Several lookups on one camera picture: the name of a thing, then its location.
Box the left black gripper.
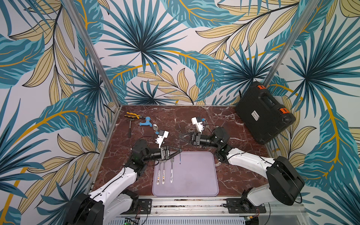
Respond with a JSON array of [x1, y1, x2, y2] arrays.
[[142, 145, 182, 162]]

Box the cartoon handle fork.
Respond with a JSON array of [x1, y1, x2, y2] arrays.
[[156, 161, 162, 185]]

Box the cartoon handle spoon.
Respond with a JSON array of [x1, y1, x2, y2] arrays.
[[161, 161, 166, 185]]

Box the white handle fork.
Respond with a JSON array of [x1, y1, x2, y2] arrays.
[[170, 158, 174, 183]]

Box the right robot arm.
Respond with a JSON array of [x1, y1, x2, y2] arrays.
[[179, 127, 305, 212]]

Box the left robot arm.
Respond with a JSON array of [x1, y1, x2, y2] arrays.
[[63, 139, 182, 225]]

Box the lavender placemat tray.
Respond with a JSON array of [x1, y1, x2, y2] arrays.
[[152, 151, 219, 197]]

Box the blue plastic faucet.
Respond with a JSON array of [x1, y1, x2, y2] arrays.
[[139, 117, 153, 127]]

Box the small hammer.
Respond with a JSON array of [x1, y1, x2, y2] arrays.
[[127, 118, 135, 138]]

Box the black tool case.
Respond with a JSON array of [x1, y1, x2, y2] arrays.
[[235, 82, 296, 144]]

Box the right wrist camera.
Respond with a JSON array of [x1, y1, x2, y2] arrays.
[[191, 117, 207, 133]]

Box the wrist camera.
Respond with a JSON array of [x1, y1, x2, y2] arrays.
[[155, 130, 169, 148], [191, 117, 207, 133]]

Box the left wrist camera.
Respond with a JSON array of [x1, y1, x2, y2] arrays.
[[155, 130, 169, 148]]

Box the yellow handled pliers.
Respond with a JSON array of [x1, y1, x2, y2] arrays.
[[124, 112, 146, 120]]

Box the aluminium front rail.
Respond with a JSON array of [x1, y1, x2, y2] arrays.
[[64, 195, 310, 225]]

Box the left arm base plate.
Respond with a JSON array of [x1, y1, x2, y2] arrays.
[[121, 198, 152, 215]]

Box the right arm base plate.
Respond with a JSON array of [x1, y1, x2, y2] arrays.
[[223, 198, 267, 215]]

